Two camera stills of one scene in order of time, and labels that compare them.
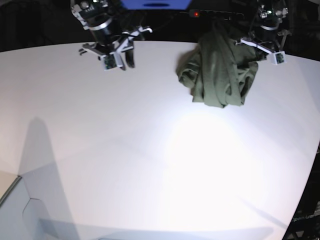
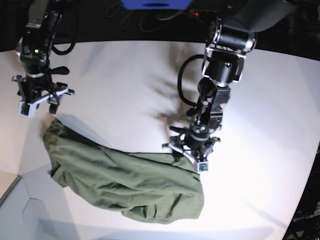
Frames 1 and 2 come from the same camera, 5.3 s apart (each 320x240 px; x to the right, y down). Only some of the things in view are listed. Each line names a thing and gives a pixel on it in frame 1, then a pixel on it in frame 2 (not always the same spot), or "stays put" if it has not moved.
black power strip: [213, 13] stays put
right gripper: [268, 46] -> [196, 144]
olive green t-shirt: [219, 72] -> [155, 187]
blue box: [156, 4] stays put
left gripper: [123, 44] -> [38, 87]
